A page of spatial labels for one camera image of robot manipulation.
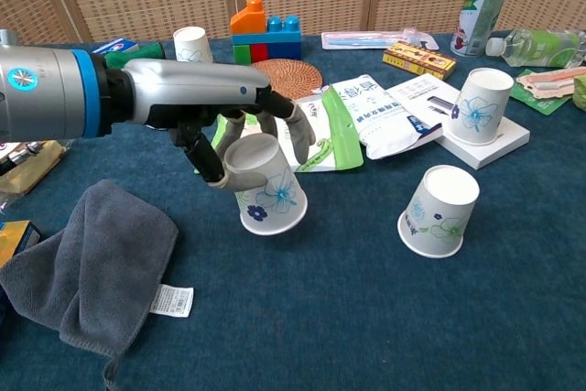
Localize yellow-green snack bag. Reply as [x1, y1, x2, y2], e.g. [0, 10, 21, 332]
[571, 74, 586, 113]

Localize grey microfibre towel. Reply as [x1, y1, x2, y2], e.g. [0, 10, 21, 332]
[0, 179, 194, 391]

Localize black green work glove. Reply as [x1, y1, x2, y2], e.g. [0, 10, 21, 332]
[103, 41, 167, 70]

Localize green white starch bag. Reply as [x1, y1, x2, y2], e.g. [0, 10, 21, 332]
[214, 84, 365, 175]

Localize red yellow small box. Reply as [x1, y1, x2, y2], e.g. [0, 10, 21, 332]
[382, 40, 458, 81]

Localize blue felt table cover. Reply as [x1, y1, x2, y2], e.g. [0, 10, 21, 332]
[0, 31, 586, 391]

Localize yellow snack box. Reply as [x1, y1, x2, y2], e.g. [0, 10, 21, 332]
[0, 220, 45, 268]

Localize round woven rattan coaster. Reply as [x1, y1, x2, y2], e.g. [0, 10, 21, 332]
[249, 59, 322, 102]

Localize clear bottle green label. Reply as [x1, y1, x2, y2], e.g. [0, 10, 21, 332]
[484, 27, 586, 70]

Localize blue white toothpaste box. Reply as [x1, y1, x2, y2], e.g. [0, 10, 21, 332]
[91, 37, 140, 56]

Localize white floral paper cup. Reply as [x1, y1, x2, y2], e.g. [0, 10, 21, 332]
[446, 67, 515, 147]
[222, 133, 309, 236]
[172, 26, 214, 65]
[396, 164, 481, 259]

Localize green square sachet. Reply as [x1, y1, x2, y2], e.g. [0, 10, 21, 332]
[508, 68, 573, 116]

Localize colourful toy building blocks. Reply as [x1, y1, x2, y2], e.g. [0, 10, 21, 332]
[229, 0, 303, 66]

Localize flat white product box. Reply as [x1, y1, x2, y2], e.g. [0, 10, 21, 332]
[386, 72, 531, 171]

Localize green white cylindrical can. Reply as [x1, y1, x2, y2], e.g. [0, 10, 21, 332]
[450, 0, 510, 58]

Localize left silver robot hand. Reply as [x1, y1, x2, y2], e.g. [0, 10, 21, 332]
[122, 60, 317, 192]

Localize pink striped flat pack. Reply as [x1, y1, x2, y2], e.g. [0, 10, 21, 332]
[515, 65, 586, 100]

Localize clear pack of biscuits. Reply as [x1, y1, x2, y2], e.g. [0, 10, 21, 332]
[0, 138, 70, 209]

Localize white bag blue print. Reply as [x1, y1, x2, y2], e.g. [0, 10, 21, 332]
[329, 72, 444, 161]

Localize pink blue toothbrush pack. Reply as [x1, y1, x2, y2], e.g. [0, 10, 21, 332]
[320, 27, 440, 52]

